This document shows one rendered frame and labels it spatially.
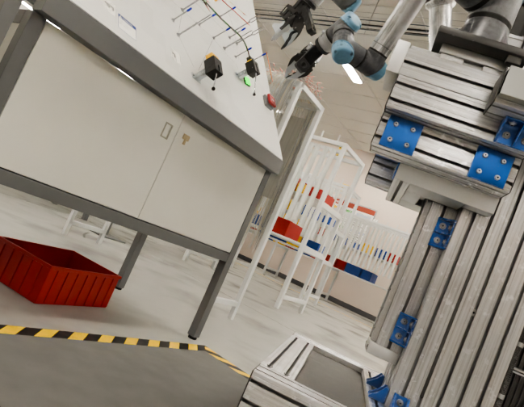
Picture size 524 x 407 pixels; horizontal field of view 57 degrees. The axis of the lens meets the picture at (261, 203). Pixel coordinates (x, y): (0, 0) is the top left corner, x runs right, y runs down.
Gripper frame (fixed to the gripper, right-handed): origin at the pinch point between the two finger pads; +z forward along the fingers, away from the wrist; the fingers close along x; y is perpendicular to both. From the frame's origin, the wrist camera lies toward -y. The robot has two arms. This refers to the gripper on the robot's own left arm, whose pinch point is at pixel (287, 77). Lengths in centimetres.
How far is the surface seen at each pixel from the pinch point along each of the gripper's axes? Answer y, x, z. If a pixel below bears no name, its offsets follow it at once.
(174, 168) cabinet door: -53, 8, 26
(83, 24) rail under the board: -66, 54, -7
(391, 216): 591, -439, 426
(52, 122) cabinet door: -82, 43, 12
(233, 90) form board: -9.2, 10.7, 16.9
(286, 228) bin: 165, -142, 231
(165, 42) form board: -35, 39, 3
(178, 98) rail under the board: -46, 24, 7
